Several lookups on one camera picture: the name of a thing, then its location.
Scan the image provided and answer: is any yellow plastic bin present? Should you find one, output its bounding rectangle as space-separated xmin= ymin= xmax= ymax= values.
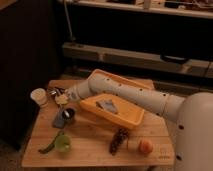
xmin=77 ymin=69 xmax=150 ymax=129

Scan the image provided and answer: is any silver fork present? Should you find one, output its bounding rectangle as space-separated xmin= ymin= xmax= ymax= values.
xmin=48 ymin=89 xmax=58 ymax=97

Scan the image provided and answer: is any orange peach toy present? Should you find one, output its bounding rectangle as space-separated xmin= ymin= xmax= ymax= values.
xmin=139 ymin=139 xmax=153 ymax=155

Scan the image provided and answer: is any wooden table board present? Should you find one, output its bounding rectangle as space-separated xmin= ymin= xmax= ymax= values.
xmin=21 ymin=79 xmax=178 ymax=168

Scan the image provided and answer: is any blue grey cloth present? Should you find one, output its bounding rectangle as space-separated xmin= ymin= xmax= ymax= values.
xmin=52 ymin=108 xmax=65 ymax=129

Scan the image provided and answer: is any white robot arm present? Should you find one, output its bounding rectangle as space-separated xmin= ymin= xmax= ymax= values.
xmin=62 ymin=70 xmax=213 ymax=171

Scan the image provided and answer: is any grey metal shelf beam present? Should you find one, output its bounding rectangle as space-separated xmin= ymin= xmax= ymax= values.
xmin=62 ymin=42 xmax=213 ymax=79

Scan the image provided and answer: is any green pepper toy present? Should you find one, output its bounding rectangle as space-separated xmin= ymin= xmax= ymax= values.
xmin=38 ymin=130 xmax=64 ymax=154

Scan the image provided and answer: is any small metal cup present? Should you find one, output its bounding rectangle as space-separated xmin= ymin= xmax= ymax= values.
xmin=62 ymin=108 xmax=75 ymax=124

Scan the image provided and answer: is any grey object in bin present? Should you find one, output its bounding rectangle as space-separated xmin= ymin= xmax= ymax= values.
xmin=96 ymin=100 xmax=118 ymax=114

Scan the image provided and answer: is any white paper cup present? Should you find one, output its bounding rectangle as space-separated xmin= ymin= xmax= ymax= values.
xmin=30 ymin=88 xmax=48 ymax=107

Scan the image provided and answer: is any dark striped block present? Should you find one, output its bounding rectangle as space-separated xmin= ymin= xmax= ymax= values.
xmin=53 ymin=87 xmax=65 ymax=95

